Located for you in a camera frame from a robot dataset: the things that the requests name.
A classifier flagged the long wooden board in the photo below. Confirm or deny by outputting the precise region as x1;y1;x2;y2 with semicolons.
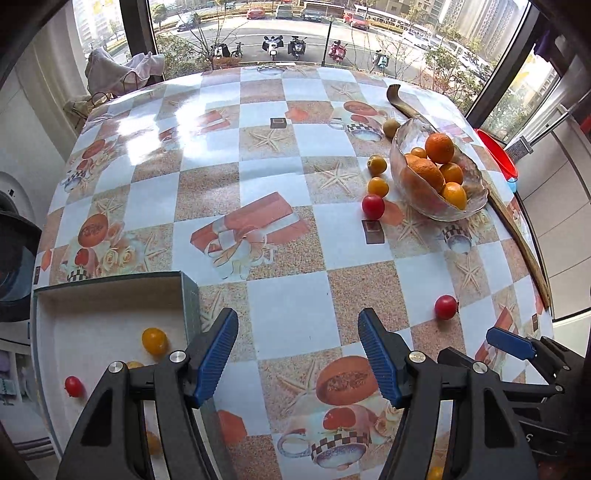
387;84;551;310

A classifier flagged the red cherry tomato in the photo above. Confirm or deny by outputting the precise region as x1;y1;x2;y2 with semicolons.
434;295;459;321
362;194;386;221

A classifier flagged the back right orange in bowl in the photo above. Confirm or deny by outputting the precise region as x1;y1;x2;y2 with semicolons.
439;162;464;185

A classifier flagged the yellow-brown round fruit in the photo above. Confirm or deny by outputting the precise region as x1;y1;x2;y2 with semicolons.
126;361;144;369

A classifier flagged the green-rimmed white tray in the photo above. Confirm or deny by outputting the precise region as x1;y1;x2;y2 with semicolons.
32;272;238;479

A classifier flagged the red plastic basin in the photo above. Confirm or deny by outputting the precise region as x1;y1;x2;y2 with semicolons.
475;129;519;180

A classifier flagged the top orange in bowl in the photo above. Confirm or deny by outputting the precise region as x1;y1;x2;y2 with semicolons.
425;132;455;164

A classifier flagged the front right orange in bowl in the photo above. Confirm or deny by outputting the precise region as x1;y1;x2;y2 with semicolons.
441;182;468;210

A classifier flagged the yellow cherry tomato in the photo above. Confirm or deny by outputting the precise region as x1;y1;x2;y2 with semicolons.
146;431;162;456

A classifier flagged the washing machine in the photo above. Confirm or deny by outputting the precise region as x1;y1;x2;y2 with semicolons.
1;172;54;461

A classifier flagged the brown kiwi behind bowl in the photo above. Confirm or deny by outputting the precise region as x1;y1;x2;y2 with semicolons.
382;118;401;140

